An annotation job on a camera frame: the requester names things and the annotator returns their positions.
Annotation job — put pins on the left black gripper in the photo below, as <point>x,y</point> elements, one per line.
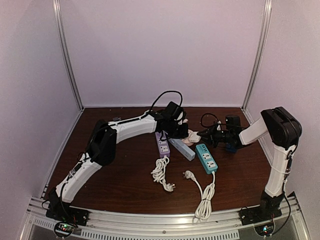
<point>184,134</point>

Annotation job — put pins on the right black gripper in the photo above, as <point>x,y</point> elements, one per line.
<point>210,135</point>

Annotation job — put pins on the dark blue cube adapter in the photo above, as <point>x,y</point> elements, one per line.
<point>230,148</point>

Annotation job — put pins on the purple power strip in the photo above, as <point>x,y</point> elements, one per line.
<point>162,144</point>

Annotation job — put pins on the pink round socket hub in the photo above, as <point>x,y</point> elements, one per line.
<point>186,141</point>

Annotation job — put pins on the light blue power strip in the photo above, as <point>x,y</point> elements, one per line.
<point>185,150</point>

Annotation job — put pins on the teal blue socket box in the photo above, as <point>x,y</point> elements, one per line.
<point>206,159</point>

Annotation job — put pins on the grey charger plug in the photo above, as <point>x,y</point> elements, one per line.
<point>116,118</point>

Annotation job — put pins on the white small adapter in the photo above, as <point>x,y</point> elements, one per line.
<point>194,137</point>

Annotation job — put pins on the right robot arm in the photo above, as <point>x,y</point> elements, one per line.
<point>284,130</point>

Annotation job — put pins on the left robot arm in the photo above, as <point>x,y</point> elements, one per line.
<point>101,148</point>

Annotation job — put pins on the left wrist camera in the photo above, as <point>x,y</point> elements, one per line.
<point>174,112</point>

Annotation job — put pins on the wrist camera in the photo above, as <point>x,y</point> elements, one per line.
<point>174,112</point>
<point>232,122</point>

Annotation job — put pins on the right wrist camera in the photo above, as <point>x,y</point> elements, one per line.
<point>232,122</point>

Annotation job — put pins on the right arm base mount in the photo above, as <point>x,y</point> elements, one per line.
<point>268,208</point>

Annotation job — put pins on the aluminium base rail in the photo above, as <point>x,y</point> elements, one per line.
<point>105,225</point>

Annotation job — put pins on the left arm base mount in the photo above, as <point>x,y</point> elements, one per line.
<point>62,211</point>

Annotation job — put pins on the right aluminium frame post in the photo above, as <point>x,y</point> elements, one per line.
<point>264,30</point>

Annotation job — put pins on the aluminium frame post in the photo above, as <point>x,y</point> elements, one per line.
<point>65,53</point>
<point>264,30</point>

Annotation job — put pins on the left aluminium frame post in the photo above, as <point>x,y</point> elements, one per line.
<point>65,53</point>

